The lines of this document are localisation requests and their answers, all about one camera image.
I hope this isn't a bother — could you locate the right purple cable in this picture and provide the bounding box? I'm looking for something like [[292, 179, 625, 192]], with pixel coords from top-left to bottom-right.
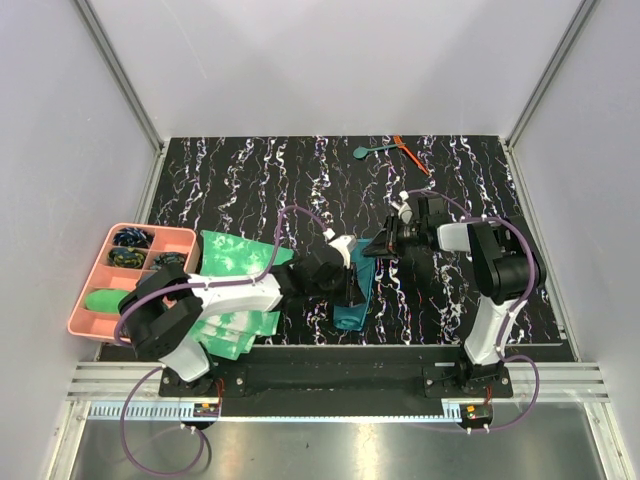
[[407, 188, 541, 434]]

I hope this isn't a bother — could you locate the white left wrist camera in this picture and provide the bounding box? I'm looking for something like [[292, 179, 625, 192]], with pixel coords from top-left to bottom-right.
[[323, 228, 357, 268]]

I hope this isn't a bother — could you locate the pink compartment tray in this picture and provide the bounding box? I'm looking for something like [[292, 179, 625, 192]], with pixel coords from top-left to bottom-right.
[[67, 223, 200, 343]]

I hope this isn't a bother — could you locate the aluminium frame post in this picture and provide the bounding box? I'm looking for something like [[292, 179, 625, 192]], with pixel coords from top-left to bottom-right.
[[71, 0, 164, 155], [504, 0, 600, 149]]

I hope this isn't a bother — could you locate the black marble pattern mat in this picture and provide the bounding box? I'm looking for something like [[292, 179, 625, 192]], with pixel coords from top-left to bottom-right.
[[144, 133, 566, 347]]

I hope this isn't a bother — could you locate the dark blue rolled cloth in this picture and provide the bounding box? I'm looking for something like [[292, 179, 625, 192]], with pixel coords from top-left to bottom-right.
[[149, 252, 187, 271]]

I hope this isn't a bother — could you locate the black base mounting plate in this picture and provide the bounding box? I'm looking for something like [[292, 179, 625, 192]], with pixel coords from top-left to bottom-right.
[[153, 346, 513, 418]]

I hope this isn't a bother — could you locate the orange plastic fork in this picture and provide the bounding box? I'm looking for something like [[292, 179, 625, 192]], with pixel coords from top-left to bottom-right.
[[393, 135, 431, 176]]

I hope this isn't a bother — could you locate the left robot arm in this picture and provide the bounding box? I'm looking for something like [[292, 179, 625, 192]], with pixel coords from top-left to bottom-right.
[[114, 236, 365, 396]]

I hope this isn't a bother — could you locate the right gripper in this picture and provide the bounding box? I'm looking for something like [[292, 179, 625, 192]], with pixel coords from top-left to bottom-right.
[[362, 213, 427, 259]]

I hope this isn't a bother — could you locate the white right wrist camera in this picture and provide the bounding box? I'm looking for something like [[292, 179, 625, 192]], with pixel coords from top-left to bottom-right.
[[391, 191, 413, 225]]

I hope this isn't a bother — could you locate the teal satin napkin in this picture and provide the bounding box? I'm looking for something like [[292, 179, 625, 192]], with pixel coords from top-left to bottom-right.
[[333, 238, 376, 332]]

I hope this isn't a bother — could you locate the teal plastic spoon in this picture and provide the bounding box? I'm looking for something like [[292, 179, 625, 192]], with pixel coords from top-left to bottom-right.
[[353, 144, 397, 160]]

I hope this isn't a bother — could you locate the left aluminium frame post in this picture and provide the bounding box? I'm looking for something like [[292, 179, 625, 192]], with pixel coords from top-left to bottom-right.
[[71, 0, 164, 155]]

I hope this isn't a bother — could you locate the blue patterned rolled cloth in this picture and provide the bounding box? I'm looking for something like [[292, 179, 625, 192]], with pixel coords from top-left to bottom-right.
[[113, 227, 154, 249]]

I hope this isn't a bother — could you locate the purple cable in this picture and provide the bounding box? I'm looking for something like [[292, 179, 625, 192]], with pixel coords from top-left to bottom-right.
[[407, 188, 541, 434], [115, 204, 336, 476]]

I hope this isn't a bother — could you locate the right aluminium frame post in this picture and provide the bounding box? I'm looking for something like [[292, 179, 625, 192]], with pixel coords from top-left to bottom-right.
[[504, 0, 600, 149]]

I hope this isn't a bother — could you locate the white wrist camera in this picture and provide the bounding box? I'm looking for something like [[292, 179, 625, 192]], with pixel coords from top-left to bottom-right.
[[323, 228, 357, 268], [391, 191, 413, 225]]

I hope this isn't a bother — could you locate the green rolled cloth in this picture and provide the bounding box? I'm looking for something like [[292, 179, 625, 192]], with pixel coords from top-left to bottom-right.
[[85, 289, 129, 314]]

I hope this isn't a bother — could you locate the aluminium front rail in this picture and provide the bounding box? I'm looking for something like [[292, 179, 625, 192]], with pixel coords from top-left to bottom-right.
[[67, 360, 609, 423]]

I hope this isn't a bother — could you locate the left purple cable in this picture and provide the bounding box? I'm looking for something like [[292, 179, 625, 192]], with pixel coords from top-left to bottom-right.
[[115, 204, 336, 476]]

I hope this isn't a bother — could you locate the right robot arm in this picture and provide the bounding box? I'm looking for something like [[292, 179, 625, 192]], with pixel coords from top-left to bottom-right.
[[363, 191, 547, 397]]

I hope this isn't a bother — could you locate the green tie-dye cloth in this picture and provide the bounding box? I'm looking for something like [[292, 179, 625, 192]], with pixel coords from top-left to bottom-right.
[[190, 231, 294, 360]]

